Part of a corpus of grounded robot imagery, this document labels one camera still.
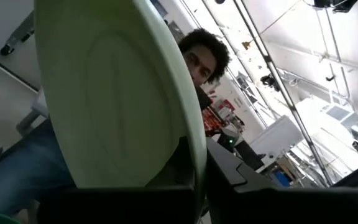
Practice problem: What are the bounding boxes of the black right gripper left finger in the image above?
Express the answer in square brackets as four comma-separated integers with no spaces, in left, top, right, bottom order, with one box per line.
[119,138,195,224]

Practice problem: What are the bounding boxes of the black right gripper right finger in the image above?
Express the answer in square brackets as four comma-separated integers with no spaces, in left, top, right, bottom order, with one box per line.
[206,137,295,224]

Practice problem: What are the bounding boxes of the pale green plate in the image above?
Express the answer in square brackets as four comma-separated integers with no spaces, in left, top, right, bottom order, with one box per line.
[33,0,208,224]

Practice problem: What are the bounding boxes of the black monitor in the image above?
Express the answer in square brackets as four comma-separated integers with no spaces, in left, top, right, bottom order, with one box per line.
[237,139,265,171]

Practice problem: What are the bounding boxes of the white box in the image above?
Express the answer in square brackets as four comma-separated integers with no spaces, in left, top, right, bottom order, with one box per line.
[249,114,304,158]

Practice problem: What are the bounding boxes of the red boxes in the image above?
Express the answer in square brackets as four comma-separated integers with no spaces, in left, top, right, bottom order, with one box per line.
[201,98,236,136]

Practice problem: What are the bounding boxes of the grey metal pole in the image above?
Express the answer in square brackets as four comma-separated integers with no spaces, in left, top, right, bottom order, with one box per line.
[233,0,334,187]

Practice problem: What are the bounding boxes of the person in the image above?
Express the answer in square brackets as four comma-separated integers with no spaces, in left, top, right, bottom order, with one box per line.
[0,27,232,217]

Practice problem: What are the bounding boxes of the black pole-mounted camera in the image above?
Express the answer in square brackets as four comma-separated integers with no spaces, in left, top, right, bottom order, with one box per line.
[259,73,281,93]

